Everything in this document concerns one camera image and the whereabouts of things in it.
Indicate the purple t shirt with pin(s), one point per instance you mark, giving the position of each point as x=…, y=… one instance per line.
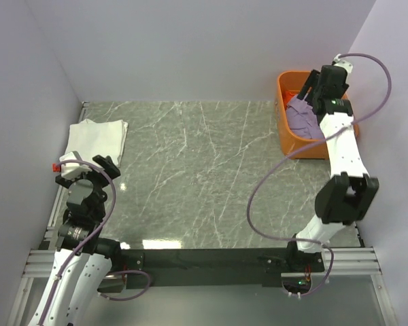
x=302, y=121

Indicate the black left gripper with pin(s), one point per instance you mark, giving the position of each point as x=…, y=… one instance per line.
x=66, y=182

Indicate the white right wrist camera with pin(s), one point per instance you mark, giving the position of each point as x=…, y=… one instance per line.
x=338, y=61

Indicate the orange plastic bin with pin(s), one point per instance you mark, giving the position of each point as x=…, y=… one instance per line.
x=289, y=80

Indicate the folded white t shirt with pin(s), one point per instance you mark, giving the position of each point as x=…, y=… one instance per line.
x=90, y=139

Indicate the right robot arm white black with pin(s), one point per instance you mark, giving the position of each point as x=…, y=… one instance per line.
x=346, y=197

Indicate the orange t shirt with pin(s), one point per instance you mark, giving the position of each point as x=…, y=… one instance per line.
x=288, y=95

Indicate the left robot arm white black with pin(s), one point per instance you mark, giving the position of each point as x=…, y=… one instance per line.
x=82, y=257

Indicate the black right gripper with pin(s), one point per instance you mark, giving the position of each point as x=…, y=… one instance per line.
x=309, y=83

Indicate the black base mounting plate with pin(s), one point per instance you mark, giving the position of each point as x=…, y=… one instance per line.
x=209, y=267

